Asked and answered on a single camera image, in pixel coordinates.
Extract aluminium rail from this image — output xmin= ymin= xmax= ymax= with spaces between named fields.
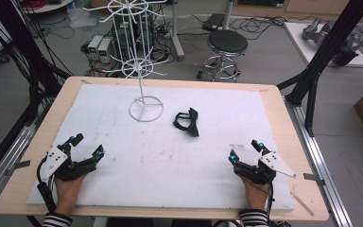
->
xmin=284 ymin=99 xmax=354 ymax=227
xmin=0 ymin=121 xmax=46 ymax=209

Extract white pole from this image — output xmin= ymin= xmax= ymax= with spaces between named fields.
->
xmin=221 ymin=0 xmax=236 ymax=31

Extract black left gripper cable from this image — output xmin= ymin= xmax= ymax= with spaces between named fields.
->
xmin=36 ymin=159 xmax=59 ymax=214

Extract white foam board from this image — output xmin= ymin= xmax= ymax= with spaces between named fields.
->
xmin=26 ymin=82 xmax=296 ymax=213

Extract white bench power supply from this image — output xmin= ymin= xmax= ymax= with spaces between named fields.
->
xmin=87 ymin=34 xmax=104 ymax=61
xmin=96 ymin=38 xmax=113 ymax=65

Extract thin wooden stick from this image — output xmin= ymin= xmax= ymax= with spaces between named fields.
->
xmin=289 ymin=191 xmax=316 ymax=218

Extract white wire hook rack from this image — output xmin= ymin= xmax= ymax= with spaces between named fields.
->
xmin=82 ymin=0 xmax=168 ymax=123

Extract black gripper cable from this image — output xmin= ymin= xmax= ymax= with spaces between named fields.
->
xmin=265 ymin=182 xmax=276 ymax=223
xmin=36 ymin=159 xmax=59 ymax=214

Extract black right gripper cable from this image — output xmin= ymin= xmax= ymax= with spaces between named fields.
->
xmin=265 ymin=182 xmax=276 ymax=223

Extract round white table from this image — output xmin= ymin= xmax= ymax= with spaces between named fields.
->
xmin=21 ymin=0 xmax=76 ymax=15

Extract grey metal bracket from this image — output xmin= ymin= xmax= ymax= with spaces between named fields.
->
xmin=302 ymin=172 xmax=326 ymax=187
xmin=4 ymin=159 xmax=32 ymax=177

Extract person's right hand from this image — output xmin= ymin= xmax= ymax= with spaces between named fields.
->
xmin=240 ymin=175 xmax=271 ymax=207

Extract computer tower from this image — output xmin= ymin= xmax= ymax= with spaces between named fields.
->
xmin=111 ymin=11 xmax=155 ymax=61

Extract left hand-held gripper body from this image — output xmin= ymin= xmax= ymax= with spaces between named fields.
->
xmin=40 ymin=146 xmax=97 ymax=183

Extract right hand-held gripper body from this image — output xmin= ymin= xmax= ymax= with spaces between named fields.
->
xmin=233 ymin=150 xmax=298 ymax=186

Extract white floor board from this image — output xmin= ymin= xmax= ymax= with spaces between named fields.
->
xmin=283 ymin=21 xmax=363 ymax=69

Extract black metal frame stand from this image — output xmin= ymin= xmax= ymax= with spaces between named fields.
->
xmin=276 ymin=0 xmax=363 ymax=138
xmin=0 ymin=0 xmax=74 ymax=187

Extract black round stool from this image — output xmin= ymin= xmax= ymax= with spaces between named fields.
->
xmin=196 ymin=28 xmax=250 ymax=83

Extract person's left hand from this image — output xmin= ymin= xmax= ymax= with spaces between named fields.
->
xmin=53 ymin=174 xmax=88 ymax=210

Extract black flat box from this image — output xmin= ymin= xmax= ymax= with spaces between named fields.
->
xmin=201 ymin=12 xmax=227 ymax=33

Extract grey table leg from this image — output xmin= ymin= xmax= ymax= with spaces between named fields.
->
xmin=169 ymin=0 xmax=186 ymax=61

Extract tangle of black floor cables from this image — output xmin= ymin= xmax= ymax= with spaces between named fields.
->
xmin=182 ymin=13 xmax=363 ymax=48

